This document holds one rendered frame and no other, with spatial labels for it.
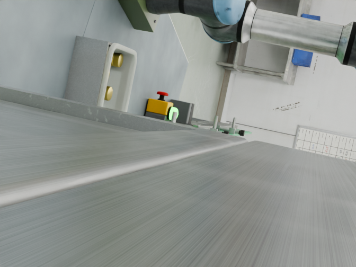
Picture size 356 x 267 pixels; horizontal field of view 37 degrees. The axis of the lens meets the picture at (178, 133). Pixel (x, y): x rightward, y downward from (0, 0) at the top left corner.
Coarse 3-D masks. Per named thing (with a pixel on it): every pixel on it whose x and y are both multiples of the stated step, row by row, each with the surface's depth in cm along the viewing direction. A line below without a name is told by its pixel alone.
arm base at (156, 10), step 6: (150, 0) 138; (156, 0) 138; (162, 0) 138; (168, 0) 138; (174, 0) 137; (180, 0) 137; (150, 6) 140; (156, 6) 139; (162, 6) 139; (168, 6) 139; (174, 6) 139; (180, 6) 138; (150, 12) 143; (156, 12) 142; (162, 12) 142; (168, 12) 142; (174, 12) 142; (180, 12) 141
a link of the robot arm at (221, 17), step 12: (192, 0) 136; (204, 0) 134; (216, 0) 134; (228, 0) 133; (240, 0) 138; (192, 12) 138; (204, 12) 137; (216, 12) 135; (228, 12) 134; (240, 12) 140; (204, 24) 146; (216, 24) 142; (228, 24) 140
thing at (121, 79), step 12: (108, 48) 119; (120, 48) 121; (108, 60) 117; (132, 60) 132; (108, 72) 117; (120, 72) 133; (132, 72) 133; (108, 84) 134; (120, 84) 133; (120, 96) 133; (108, 108) 134; (120, 108) 133
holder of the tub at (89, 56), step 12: (84, 48) 118; (96, 48) 118; (72, 60) 119; (84, 60) 119; (96, 60) 118; (72, 72) 119; (84, 72) 119; (96, 72) 118; (72, 84) 119; (84, 84) 119; (96, 84) 118; (72, 96) 119; (84, 96) 119; (96, 96) 118
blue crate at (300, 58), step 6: (312, 18) 642; (318, 18) 640; (294, 54) 650; (300, 54) 648; (306, 54) 646; (312, 54) 681; (294, 60) 649; (300, 60) 648; (306, 60) 646; (306, 66) 670
